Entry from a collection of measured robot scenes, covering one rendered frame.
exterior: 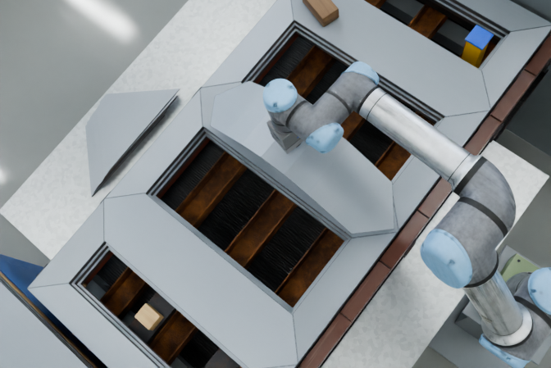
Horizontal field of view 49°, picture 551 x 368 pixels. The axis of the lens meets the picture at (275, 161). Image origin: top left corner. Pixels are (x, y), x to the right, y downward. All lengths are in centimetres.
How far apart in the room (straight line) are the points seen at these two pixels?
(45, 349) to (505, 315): 123
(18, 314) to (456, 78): 145
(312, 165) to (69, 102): 175
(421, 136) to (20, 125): 226
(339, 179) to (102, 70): 177
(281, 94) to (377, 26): 68
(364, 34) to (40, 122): 177
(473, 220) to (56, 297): 119
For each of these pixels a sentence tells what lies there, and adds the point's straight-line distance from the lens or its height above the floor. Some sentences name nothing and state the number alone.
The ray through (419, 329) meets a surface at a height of 68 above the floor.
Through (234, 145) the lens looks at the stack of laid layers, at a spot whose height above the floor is 87.
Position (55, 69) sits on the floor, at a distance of 324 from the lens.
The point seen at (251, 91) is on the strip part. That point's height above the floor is 95.
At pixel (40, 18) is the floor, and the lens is 343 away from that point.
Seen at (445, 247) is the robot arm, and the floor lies 134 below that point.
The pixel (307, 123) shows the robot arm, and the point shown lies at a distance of 133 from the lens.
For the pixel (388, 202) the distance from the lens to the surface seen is 169.
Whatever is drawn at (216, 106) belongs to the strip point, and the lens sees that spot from 184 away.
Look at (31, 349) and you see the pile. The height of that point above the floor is 85.
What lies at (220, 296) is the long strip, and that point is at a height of 87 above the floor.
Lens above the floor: 255
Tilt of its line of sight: 70 degrees down
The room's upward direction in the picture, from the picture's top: 23 degrees counter-clockwise
